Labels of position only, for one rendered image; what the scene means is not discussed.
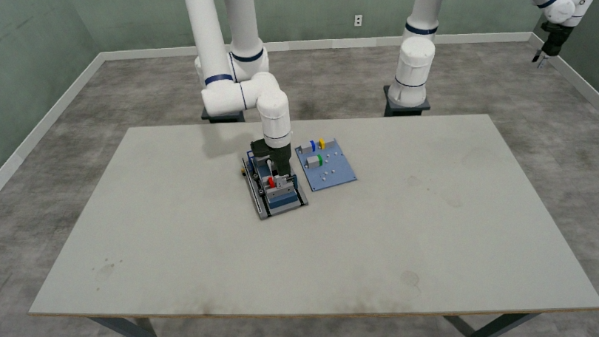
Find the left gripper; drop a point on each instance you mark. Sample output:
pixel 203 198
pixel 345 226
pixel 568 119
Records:
pixel 559 33

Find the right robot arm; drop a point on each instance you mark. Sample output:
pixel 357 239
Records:
pixel 249 60

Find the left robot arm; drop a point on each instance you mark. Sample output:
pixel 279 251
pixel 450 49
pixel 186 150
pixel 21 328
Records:
pixel 416 54

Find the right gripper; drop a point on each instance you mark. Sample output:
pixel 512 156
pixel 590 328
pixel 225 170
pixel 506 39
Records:
pixel 279 152

